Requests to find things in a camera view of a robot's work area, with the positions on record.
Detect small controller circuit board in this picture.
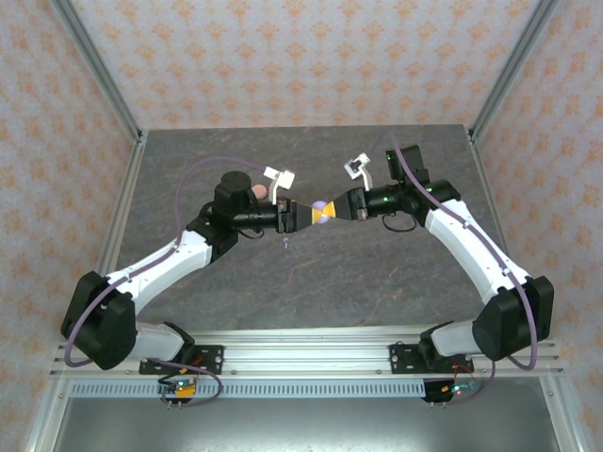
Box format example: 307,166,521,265
157,375,199,407
426,376,481,406

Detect grey metal panel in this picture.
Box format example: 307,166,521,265
51,397,562,452

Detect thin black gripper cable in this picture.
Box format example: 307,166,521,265
380,214,420,233

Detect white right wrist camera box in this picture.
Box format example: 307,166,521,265
342,153,373,192

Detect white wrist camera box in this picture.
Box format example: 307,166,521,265
342,153,373,192
263,165,297,206

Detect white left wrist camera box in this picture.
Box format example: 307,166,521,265
263,165,297,206

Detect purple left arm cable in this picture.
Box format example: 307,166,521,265
63,157,269,409

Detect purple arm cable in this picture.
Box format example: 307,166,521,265
374,131,543,407
63,157,269,409

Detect aluminium table side rail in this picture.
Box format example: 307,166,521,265
23,130,150,452
465,127,583,452

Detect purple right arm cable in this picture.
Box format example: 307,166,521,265
374,131,543,407

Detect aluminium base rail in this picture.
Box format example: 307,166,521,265
49,329,564,378

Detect grey slotted cable duct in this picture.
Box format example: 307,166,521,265
70,379,456,399

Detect aluminium frame post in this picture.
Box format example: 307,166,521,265
468,0,564,142
49,0,148,145

